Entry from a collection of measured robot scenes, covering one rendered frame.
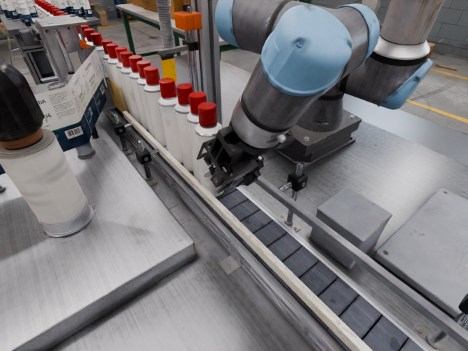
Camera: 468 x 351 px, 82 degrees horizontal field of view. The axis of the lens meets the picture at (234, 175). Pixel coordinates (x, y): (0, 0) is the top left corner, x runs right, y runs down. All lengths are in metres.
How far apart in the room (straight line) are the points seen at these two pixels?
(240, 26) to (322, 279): 0.41
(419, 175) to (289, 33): 0.68
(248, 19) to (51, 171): 0.38
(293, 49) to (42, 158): 0.40
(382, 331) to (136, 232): 0.43
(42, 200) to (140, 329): 0.26
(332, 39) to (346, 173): 0.55
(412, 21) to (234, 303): 0.60
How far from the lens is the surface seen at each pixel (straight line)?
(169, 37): 0.80
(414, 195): 0.80
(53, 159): 0.52
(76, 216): 0.58
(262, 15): 0.41
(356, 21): 0.37
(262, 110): 0.30
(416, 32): 0.66
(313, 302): 0.43
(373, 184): 0.78
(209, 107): 0.48
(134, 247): 0.54
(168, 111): 0.62
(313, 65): 0.26
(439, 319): 0.43
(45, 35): 0.99
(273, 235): 0.53
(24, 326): 0.53
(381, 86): 0.68
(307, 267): 0.50
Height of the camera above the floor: 1.29
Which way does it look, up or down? 40 degrees down
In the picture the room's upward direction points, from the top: straight up
